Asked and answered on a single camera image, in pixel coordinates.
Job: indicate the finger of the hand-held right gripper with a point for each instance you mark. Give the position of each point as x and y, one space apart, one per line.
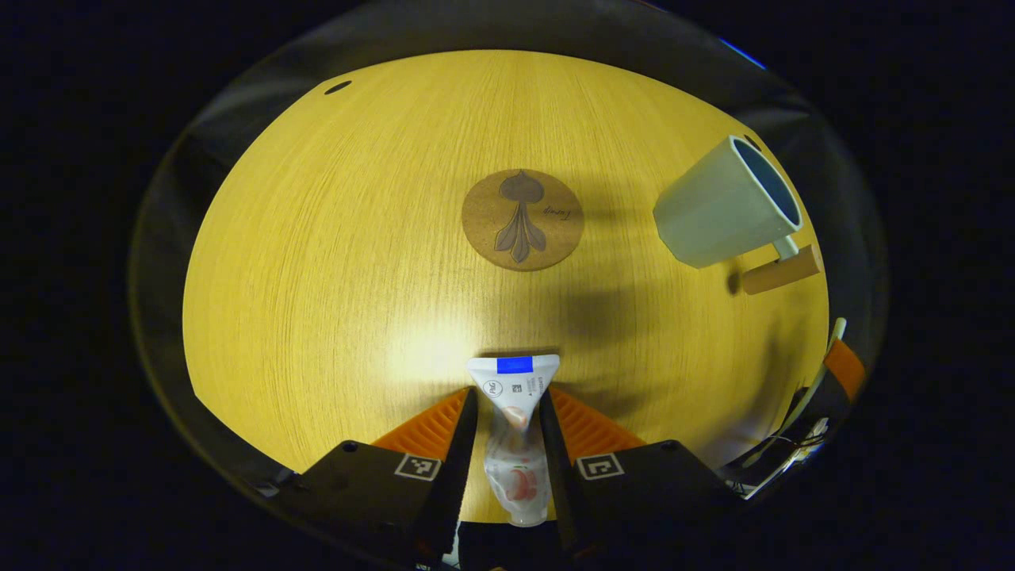
842 369

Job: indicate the white toothpaste tube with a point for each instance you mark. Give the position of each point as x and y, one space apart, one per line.
514 388

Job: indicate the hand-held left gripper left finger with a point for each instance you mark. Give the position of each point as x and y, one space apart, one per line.
464 460

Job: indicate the round cork coaster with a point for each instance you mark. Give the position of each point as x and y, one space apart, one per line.
523 230

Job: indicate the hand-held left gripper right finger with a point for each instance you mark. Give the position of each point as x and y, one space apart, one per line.
555 460

